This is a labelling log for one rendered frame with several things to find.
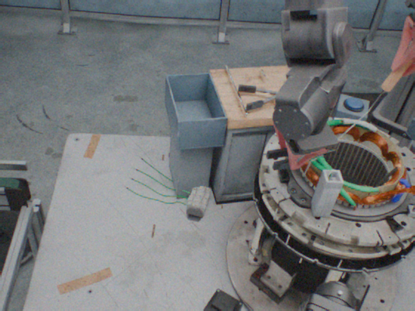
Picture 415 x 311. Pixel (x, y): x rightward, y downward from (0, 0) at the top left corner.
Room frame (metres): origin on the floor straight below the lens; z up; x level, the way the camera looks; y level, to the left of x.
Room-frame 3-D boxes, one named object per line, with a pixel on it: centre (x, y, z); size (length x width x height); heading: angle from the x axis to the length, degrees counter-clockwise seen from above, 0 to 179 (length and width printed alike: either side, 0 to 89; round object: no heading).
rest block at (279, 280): (0.57, -0.19, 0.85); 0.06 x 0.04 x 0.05; 51
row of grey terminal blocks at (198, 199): (0.79, 0.00, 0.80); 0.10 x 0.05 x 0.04; 170
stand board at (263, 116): (0.92, -0.11, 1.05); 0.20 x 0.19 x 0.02; 107
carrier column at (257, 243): (0.66, -0.14, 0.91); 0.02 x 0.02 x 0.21
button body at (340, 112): (0.95, -0.34, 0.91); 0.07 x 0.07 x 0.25; 76
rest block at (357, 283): (0.59, -0.36, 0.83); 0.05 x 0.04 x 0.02; 153
